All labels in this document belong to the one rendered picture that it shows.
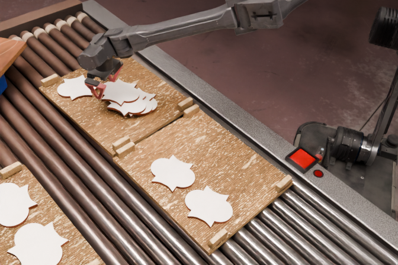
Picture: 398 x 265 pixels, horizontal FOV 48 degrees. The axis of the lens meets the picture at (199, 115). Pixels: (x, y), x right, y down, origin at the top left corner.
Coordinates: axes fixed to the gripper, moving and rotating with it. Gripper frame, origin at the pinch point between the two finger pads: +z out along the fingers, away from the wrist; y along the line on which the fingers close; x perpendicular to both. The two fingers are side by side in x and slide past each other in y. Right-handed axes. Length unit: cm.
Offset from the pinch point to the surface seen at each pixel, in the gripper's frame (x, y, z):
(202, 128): -34.5, -0.4, 4.5
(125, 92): -6.3, 1.5, 0.8
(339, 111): -92, 142, 97
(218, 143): -41.2, -4.5, 4.4
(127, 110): -10.4, -5.2, 1.8
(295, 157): -65, 0, 5
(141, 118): -14.5, -3.9, 4.7
